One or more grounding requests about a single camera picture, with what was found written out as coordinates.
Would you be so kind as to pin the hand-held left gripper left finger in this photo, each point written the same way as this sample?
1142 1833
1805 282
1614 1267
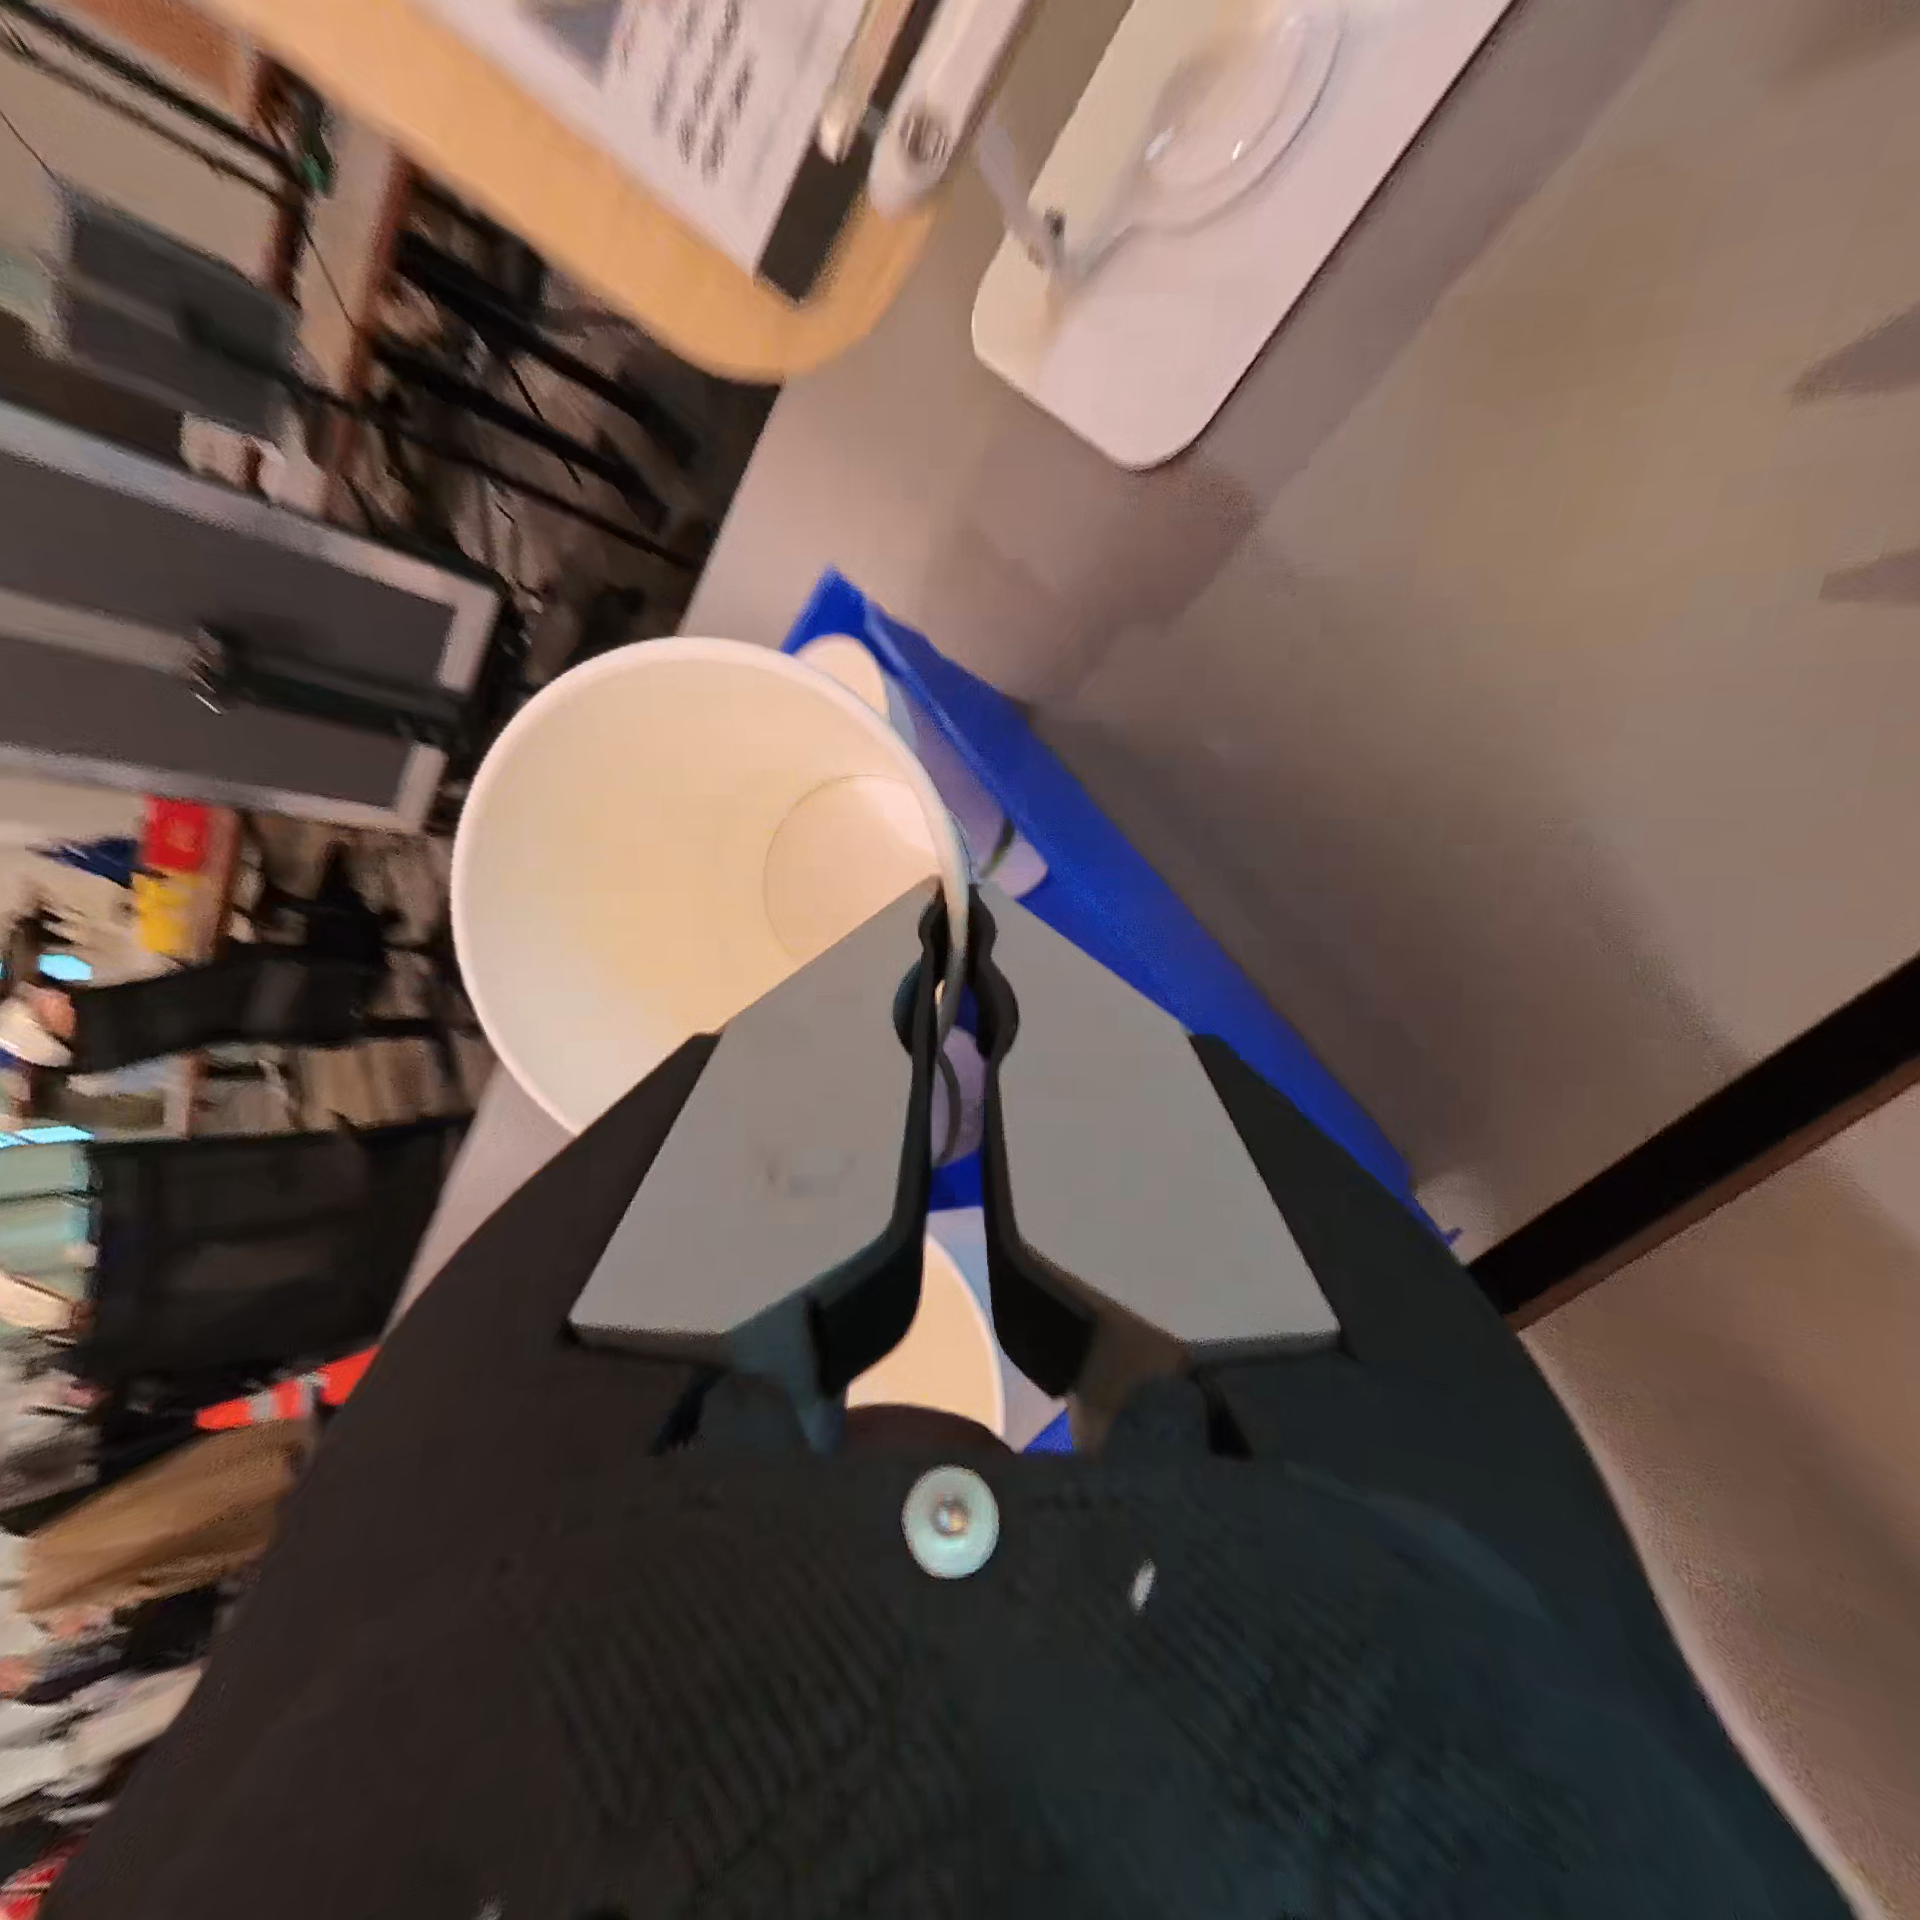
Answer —
750 1185

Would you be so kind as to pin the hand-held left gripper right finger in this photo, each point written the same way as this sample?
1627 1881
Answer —
1154 1185

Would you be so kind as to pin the blue plastic bin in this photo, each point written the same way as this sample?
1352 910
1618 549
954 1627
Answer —
1142 960

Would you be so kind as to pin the black office chair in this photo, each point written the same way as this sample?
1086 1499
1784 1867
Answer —
254 1243

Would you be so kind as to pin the orange striped traffic cone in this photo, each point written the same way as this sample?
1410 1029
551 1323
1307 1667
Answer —
283 1393

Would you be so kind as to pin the brown cardboard sheet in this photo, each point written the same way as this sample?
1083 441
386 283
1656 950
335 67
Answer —
166 1517

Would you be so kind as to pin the black tripod pole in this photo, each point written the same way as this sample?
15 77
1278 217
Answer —
299 674

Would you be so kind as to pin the wooden document stand white base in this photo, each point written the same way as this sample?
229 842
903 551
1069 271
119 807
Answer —
1201 299

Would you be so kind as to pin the printed instruction sheet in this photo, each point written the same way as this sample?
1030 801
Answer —
674 106

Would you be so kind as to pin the grey divider panel silver frame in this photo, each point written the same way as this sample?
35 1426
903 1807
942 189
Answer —
182 523

